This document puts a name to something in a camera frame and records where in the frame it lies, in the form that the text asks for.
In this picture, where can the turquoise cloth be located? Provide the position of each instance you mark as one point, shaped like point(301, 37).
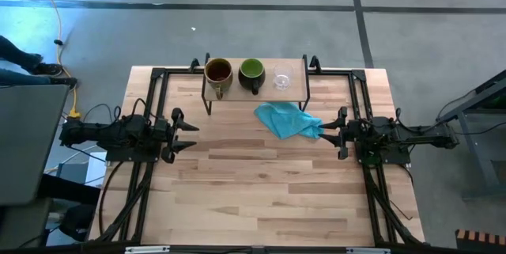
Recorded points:
point(288, 121)

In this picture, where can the grey desk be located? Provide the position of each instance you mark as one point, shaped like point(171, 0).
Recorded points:
point(31, 143)

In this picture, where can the clear glass cup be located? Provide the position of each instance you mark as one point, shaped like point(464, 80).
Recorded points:
point(283, 76)

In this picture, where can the person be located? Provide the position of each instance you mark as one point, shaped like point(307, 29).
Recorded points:
point(23, 64)

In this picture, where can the black box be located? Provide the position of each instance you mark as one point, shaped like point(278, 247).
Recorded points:
point(71, 190)

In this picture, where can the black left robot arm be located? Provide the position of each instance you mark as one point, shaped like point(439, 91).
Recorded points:
point(106, 135)

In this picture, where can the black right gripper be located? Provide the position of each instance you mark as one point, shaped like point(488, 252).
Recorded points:
point(361, 135)

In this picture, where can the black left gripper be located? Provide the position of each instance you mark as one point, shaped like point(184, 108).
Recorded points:
point(163, 135)

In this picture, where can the wooden shelf black metal legs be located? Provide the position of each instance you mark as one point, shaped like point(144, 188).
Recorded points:
point(273, 95)

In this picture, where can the black frame hook bracket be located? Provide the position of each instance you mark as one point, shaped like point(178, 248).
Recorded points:
point(194, 65)
point(315, 64)

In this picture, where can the silver frame bracket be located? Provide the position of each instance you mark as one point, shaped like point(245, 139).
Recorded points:
point(146, 249)
point(367, 250)

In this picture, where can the orange black striped block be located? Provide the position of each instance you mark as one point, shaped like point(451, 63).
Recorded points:
point(478, 238)

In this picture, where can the grey metal stand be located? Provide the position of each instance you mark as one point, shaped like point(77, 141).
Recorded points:
point(474, 147)

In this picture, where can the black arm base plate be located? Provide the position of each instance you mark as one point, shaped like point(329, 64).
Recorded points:
point(395, 160)
point(118, 157)

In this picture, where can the black aluminium table frame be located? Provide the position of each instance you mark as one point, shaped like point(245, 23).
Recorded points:
point(178, 72)

